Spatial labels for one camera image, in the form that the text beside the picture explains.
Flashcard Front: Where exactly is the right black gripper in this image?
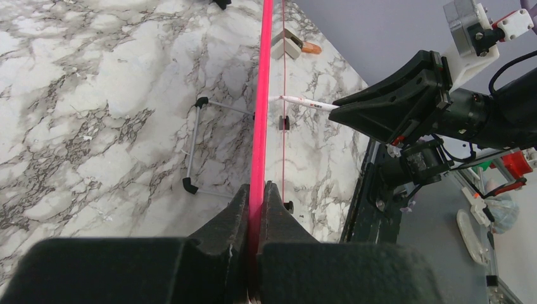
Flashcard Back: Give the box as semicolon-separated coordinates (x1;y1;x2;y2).
329;50;453;146

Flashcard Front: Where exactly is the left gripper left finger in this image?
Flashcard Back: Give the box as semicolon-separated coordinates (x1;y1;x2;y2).
1;184;250;303

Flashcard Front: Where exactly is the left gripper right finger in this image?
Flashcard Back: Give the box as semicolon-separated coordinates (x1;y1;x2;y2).
256;182;443;303

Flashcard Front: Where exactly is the red white marker pen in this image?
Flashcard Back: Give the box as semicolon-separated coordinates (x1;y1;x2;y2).
267;96;339;112

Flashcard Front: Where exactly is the red framed whiteboard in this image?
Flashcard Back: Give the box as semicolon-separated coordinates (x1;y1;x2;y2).
247;1;289;303

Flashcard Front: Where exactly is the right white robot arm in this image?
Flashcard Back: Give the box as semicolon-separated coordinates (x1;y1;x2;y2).
329;50;536;188

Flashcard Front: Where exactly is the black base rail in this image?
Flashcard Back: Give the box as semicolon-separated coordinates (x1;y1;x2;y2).
339;139;402;244

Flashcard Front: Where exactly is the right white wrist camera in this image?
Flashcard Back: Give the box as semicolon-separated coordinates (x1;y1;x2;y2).
443;0;536;92

